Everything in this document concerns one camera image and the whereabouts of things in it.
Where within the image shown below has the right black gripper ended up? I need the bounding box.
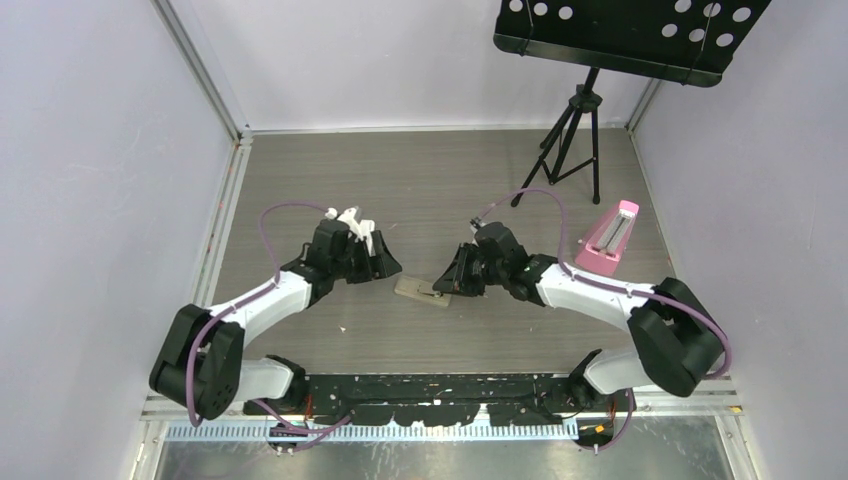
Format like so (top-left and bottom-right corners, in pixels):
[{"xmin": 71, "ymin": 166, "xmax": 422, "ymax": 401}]
[{"xmin": 434, "ymin": 243, "xmax": 507, "ymax": 298}]

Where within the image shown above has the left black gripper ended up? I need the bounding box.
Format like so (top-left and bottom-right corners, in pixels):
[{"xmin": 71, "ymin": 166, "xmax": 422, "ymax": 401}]
[{"xmin": 330, "ymin": 230, "xmax": 400, "ymax": 285}]

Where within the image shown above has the white remote with buttons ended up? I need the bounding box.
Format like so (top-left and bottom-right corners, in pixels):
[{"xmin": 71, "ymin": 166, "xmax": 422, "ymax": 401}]
[{"xmin": 394, "ymin": 275, "xmax": 451, "ymax": 308}]

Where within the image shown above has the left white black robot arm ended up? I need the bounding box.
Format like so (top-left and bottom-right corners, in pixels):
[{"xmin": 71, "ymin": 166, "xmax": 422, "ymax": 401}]
[{"xmin": 149, "ymin": 219, "xmax": 402, "ymax": 422}]

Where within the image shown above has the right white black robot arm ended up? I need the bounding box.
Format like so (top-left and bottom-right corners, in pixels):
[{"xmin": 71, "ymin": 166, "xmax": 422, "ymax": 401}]
[{"xmin": 432, "ymin": 222, "xmax": 731, "ymax": 411}]

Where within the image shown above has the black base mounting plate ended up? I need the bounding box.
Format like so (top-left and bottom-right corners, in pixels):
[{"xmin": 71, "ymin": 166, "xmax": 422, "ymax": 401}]
[{"xmin": 244, "ymin": 373, "xmax": 629, "ymax": 427}]

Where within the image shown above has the pink box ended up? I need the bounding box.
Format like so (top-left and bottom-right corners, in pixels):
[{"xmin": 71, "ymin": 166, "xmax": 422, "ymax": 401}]
[{"xmin": 575, "ymin": 200, "xmax": 640, "ymax": 276}]

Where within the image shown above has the black music stand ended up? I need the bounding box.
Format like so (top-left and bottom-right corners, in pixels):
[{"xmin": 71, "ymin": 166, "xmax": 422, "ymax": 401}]
[{"xmin": 493, "ymin": 0, "xmax": 770, "ymax": 204}]

